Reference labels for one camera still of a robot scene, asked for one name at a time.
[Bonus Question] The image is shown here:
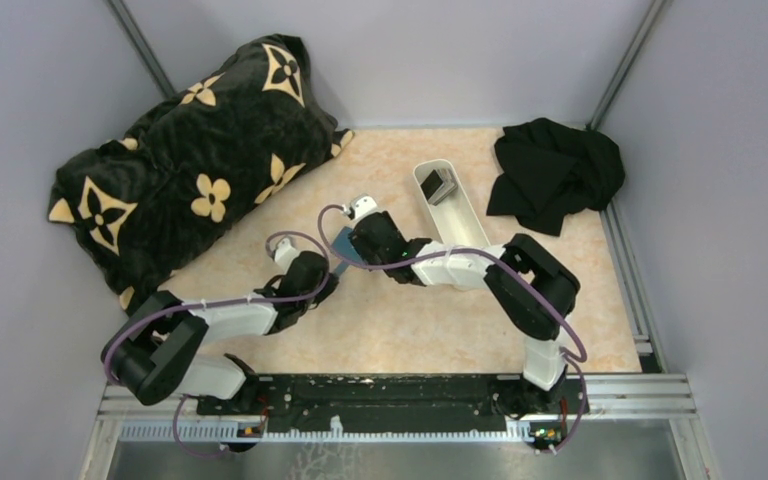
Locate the blue leather card holder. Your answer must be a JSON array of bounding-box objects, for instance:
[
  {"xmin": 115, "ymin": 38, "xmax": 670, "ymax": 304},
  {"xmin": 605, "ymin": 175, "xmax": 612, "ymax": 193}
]
[{"xmin": 331, "ymin": 227, "xmax": 361, "ymax": 277}]

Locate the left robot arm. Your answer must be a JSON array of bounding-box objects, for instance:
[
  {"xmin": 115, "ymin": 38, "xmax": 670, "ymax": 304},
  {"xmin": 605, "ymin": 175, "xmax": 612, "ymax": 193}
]
[{"xmin": 101, "ymin": 251, "xmax": 339, "ymax": 406}]

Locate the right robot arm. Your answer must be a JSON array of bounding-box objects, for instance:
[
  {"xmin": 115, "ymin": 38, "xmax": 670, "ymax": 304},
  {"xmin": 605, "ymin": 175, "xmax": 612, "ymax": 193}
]
[{"xmin": 348, "ymin": 209, "xmax": 580, "ymax": 392}]

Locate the white oblong plastic bin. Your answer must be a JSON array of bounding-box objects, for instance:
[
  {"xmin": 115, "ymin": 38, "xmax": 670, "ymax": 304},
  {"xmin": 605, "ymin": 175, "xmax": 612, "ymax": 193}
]
[{"xmin": 412, "ymin": 159, "xmax": 490, "ymax": 248}]

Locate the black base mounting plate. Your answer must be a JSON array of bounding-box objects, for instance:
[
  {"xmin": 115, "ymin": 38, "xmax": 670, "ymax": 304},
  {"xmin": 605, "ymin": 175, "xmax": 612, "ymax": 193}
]
[{"xmin": 196, "ymin": 374, "xmax": 589, "ymax": 434}]

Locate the black flower-patterned pillow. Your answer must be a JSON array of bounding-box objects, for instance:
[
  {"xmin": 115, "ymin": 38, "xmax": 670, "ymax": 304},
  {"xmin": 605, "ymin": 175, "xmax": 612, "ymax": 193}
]
[{"xmin": 48, "ymin": 34, "xmax": 353, "ymax": 312}]

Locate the black cloth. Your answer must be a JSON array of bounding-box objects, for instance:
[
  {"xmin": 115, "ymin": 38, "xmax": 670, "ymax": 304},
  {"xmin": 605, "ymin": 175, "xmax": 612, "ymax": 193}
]
[{"xmin": 486, "ymin": 118, "xmax": 626, "ymax": 237}]

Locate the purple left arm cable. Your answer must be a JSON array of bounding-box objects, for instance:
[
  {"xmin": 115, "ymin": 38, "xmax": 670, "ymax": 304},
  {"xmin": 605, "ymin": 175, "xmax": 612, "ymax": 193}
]
[{"xmin": 102, "ymin": 230, "xmax": 332, "ymax": 460}]

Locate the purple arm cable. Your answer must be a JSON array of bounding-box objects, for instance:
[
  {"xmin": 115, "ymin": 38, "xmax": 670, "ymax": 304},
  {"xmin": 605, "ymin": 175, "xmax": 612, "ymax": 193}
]
[
  {"xmin": 317, "ymin": 203, "xmax": 587, "ymax": 456},
  {"xmin": 102, "ymin": 230, "xmax": 332, "ymax": 460}
]

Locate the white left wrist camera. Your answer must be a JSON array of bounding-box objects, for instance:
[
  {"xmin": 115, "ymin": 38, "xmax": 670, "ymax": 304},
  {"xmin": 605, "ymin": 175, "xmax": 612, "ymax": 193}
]
[{"xmin": 272, "ymin": 237, "xmax": 300, "ymax": 271}]

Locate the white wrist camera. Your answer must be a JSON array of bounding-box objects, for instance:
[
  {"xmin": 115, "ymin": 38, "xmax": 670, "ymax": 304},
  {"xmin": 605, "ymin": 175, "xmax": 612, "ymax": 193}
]
[
  {"xmin": 272, "ymin": 237, "xmax": 300, "ymax": 271},
  {"xmin": 347, "ymin": 194, "xmax": 379, "ymax": 221}
]

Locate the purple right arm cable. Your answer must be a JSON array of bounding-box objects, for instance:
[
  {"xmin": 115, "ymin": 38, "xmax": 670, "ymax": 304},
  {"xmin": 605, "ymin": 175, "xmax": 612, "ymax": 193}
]
[{"xmin": 317, "ymin": 203, "xmax": 587, "ymax": 456}]

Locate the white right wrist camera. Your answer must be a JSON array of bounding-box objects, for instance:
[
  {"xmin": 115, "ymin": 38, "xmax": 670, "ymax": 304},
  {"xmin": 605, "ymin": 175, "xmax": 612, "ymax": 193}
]
[{"xmin": 347, "ymin": 194, "xmax": 379, "ymax": 221}]

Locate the aluminium front rail frame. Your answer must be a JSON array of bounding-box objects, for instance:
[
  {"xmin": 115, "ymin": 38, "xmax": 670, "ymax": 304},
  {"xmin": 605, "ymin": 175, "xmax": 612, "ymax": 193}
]
[{"xmin": 79, "ymin": 373, "xmax": 721, "ymax": 479}]

